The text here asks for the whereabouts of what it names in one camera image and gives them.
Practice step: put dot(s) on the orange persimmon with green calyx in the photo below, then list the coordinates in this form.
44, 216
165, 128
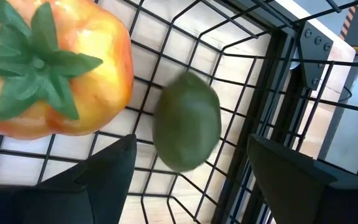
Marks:
98, 77

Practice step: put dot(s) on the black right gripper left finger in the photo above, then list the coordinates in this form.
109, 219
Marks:
57, 202

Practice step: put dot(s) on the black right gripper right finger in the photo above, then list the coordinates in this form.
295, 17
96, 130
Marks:
306, 199

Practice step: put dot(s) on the black aluminium table frame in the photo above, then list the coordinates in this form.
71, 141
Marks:
312, 62

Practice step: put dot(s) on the dark green lime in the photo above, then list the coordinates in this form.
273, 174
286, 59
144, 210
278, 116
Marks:
186, 124

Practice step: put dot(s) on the orange-black hazard strip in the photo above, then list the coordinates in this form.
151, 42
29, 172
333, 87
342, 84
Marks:
346, 23

